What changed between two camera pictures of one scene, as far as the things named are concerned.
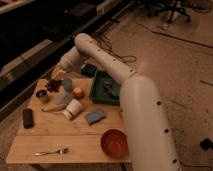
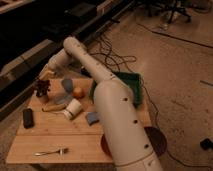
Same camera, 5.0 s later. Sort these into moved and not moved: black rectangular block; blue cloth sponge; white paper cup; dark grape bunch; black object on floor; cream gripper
Moved: cream gripper; dark grape bunch
Not moved: white paper cup; black object on floor; black rectangular block; blue cloth sponge
